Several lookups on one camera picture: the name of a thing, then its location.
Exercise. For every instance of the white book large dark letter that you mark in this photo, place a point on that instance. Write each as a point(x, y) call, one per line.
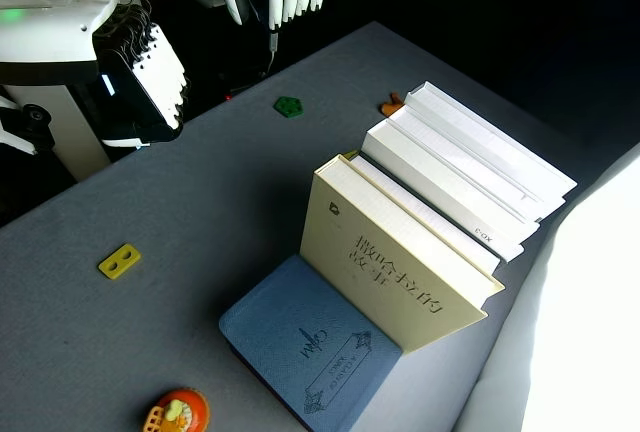
point(500, 139)

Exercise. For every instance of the cream hardcover book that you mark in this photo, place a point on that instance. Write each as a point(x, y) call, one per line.
point(380, 272)

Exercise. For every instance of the blue notebook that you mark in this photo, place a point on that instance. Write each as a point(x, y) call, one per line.
point(300, 342)

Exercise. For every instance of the green pentagon block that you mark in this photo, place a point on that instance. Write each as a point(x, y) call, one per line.
point(289, 106)

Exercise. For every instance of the small orange toy piece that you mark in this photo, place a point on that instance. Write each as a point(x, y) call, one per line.
point(391, 106)

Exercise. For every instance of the grey table cloth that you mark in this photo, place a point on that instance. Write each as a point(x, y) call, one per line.
point(175, 192)

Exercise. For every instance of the yellow two-hole block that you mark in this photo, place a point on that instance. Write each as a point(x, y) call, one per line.
point(119, 261)

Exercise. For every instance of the orange toy cake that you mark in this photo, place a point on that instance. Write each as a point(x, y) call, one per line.
point(177, 409)

